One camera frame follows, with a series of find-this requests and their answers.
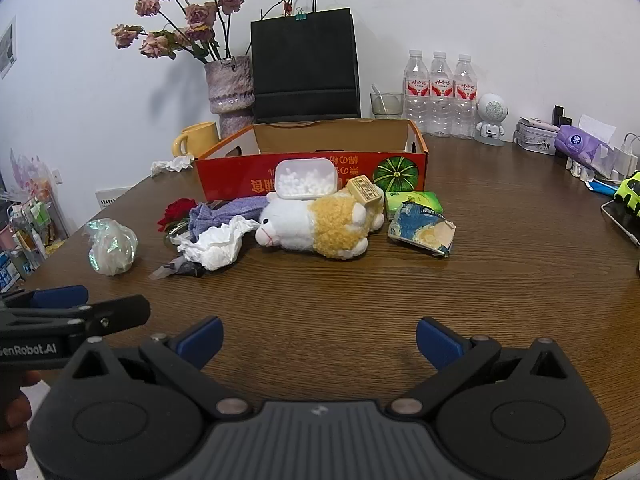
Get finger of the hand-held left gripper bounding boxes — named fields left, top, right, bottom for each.
left=0, top=285, right=91, bottom=317
left=67, top=295, right=152, bottom=345

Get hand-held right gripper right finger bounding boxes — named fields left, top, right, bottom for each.
left=390, top=317, right=576, bottom=420

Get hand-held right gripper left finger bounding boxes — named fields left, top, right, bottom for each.
left=65, top=316, right=253, bottom=421

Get iridescent ball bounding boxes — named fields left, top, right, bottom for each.
left=84, top=218, right=139, bottom=277

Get clear plastic wrapper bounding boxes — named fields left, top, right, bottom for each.
left=148, top=255, right=205, bottom=281

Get large white tissue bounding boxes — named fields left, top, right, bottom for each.
left=177, top=216, right=261, bottom=272

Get red artificial rose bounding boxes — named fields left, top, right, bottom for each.
left=157, top=198, right=199, bottom=233

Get purple cloth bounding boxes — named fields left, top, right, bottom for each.
left=187, top=195, right=271, bottom=241

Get green tissue packet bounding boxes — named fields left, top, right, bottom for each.
left=384, top=191, right=444, bottom=222

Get white and tan plush sheep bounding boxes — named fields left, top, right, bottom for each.
left=255, top=192, right=386, bottom=260

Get small yellow wooden block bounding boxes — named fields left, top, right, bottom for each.
left=346, top=175, right=385, bottom=209

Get red cardboard box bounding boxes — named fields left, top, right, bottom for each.
left=194, top=118, right=430, bottom=202

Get white plastic cotton ball box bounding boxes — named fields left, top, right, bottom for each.
left=275, top=158, right=338, bottom=201

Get person's left hand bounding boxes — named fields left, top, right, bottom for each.
left=0, top=371, right=42, bottom=467

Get rack of colourful packets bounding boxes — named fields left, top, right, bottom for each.
left=0, top=150, right=68, bottom=293

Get small crumpled white tissue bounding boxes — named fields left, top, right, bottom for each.
left=151, top=155, right=195, bottom=177

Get yellow mug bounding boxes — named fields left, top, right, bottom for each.
left=172, top=121, right=221, bottom=158

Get smartphone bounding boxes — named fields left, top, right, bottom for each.
left=601, top=199, right=640, bottom=248

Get small white bottles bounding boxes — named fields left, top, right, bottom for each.
left=565, top=157, right=596, bottom=182

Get white robot figure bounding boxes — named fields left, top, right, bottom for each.
left=475, top=92, right=511, bottom=147

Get green black can pack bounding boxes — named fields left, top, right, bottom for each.
left=614, top=171, right=640, bottom=218

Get clear drinking glass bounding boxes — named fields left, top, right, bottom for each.
left=370, top=91, right=405, bottom=120

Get purple tissue pack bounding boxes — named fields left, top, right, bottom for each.
left=554, top=115, right=618, bottom=181

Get clear water bottle red label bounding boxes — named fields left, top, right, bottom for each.
left=404, top=50, right=432, bottom=136
left=452, top=54, right=478, bottom=140
left=429, top=51, right=456, bottom=137

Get purple mottled ceramic vase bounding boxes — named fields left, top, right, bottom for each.
left=204, top=56, right=256, bottom=138

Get white charger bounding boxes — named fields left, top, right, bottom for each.
left=612, top=133, right=640, bottom=181

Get black paper bag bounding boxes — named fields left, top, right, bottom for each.
left=250, top=0, right=362, bottom=122

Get dried pink rose bouquet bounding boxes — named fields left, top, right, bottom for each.
left=111, top=0, right=246, bottom=63

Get white wall vent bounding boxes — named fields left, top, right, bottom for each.
left=95, top=186, right=132, bottom=211

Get wall poster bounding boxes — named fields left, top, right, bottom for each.
left=0, top=16, right=18, bottom=80

